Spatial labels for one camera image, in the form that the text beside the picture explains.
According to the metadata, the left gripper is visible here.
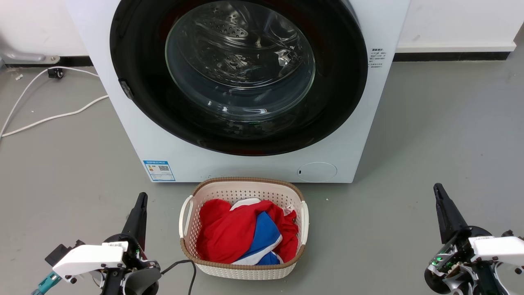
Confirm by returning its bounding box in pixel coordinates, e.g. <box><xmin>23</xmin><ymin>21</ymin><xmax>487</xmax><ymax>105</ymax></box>
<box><xmin>102</xmin><ymin>192</ymin><xmax>149</xmax><ymax>295</ymax></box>

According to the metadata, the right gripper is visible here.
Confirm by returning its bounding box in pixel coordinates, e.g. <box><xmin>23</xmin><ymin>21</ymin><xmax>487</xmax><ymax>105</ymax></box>
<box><xmin>428</xmin><ymin>183</ymin><xmax>492</xmax><ymax>272</ymax></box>

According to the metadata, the black round washer door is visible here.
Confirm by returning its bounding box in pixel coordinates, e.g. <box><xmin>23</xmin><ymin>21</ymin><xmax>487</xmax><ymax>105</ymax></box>
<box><xmin>110</xmin><ymin>0</ymin><xmax>368</xmax><ymax>156</ymax></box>

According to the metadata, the white front-load washing machine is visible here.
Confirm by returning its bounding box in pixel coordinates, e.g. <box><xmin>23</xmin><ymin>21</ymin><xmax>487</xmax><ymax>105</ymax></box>
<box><xmin>65</xmin><ymin>0</ymin><xmax>411</xmax><ymax>184</ymax></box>

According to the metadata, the door hinge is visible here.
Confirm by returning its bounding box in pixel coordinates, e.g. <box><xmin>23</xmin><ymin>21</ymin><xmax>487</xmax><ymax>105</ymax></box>
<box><xmin>119</xmin><ymin>79</ymin><xmax>134</xmax><ymax>100</ymax></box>

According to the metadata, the blue energy label sticker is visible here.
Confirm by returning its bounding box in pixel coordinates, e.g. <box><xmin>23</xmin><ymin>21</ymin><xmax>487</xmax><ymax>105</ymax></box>
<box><xmin>143</xmin><ymin>160</ymin><xmax>176</xmax><ymax>182</ymax></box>

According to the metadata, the red garment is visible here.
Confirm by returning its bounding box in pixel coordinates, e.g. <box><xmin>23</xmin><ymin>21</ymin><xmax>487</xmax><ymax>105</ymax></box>
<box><xmin>196</xmin><ymin>199</ymin><xmax>299</xmax><ymax>263</ymax></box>

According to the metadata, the white lattice laundry basket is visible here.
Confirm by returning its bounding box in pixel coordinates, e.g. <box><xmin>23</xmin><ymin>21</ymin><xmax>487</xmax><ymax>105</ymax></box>
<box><xmin>179</xmin><ymin>177</ymin><xmax>309</xmax><ymax>280</ymax></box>

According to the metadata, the blue and white garment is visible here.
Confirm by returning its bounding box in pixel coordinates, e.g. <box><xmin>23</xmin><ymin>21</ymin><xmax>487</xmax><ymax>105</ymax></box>
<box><xmin>232</xmin><ymin>211</ymin><xmax>284</xmax><ymax>266</ymax></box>

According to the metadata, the round white filter cover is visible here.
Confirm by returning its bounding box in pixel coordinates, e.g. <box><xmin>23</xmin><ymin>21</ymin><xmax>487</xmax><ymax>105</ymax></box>
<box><xmin>297</xmin><ymin>162</ymin><xmax>338</xmax><ymax>183</ymax></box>

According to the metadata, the thin black cable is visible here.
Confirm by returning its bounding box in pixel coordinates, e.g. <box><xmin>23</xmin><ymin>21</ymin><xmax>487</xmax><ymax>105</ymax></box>
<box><xmin>160</xmin><ymin>260</ymin><xmax>197</xmax><ymax>295</ymax></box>

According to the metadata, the white cable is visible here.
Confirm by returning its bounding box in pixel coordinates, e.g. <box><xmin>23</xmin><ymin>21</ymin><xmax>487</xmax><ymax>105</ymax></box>
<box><xmin>0</xmin><ymin>66</ymin><xmax>100</xmax><ymax>138</ymax></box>
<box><xmin>0</xmin><ymin>95</ymin><xmax>109</xmax><ymax>138</ymax></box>

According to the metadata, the grey metal base bracket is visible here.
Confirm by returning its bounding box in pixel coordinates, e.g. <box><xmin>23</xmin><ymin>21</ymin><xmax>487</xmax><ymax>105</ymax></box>
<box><xmin>0</xmin><ymin>35</ymin><xmax>61</xmax><ymax>65</ymax></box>

